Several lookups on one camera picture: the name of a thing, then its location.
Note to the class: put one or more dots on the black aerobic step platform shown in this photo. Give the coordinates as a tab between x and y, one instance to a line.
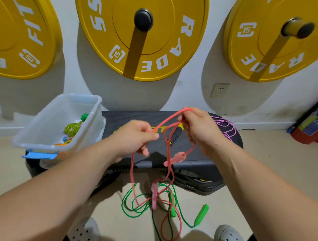
144	164

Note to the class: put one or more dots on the red fire extinguisher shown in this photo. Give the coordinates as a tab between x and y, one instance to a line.
304	128

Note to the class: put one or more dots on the blue plastic piece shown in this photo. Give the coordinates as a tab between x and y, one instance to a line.
38	155

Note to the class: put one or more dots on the white wall socket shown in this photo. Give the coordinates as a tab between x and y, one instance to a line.
219	90

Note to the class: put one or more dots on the person's left forearm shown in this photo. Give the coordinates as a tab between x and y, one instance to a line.
49	193

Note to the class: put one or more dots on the person's left hand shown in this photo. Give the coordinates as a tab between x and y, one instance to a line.
131	139

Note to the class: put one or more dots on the person's left grey shoe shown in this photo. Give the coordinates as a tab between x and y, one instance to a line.
82	231

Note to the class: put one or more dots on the person's right forearm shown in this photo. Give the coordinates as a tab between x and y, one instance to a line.
276	193

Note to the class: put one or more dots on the clear plastic storage bin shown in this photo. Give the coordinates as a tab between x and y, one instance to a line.
44	124

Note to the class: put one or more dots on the person's right hand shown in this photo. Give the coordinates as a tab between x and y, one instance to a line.
203	131

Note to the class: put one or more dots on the black plate peg cap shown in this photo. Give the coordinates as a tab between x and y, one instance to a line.
143	20

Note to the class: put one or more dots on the large yellow weight plate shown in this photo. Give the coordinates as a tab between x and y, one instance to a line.
169	44

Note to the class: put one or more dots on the translucent plastic lid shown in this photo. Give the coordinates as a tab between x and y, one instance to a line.
102	134

